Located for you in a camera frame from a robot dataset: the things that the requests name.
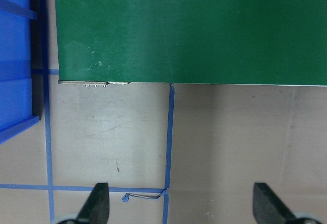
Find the blue source bin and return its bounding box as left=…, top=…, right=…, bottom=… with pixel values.
left=1, top=0, right=38, bottom=143

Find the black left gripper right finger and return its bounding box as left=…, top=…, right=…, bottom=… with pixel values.
left=252, top=182, right=297, bottom=224

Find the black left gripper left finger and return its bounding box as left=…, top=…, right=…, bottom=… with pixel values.
left=76, top=183, right=109, bottom=224

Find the green conveyor belt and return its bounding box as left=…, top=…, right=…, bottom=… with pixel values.
left=55, top=0, right=326, bottom=86

